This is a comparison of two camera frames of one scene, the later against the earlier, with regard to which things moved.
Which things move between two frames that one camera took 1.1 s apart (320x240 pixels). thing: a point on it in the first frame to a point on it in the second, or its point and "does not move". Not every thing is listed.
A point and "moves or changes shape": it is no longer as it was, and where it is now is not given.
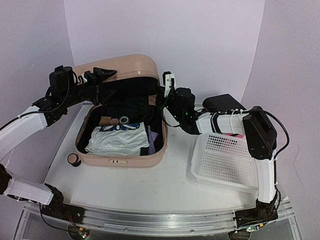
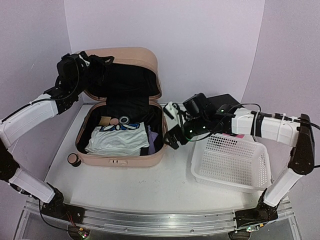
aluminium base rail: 154,221 does not move
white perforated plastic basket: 225,159 does not move
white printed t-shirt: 123,140 does not move
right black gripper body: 174,112 to 199,128
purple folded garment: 152,135 does not move
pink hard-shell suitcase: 128,128 moves or changes shape
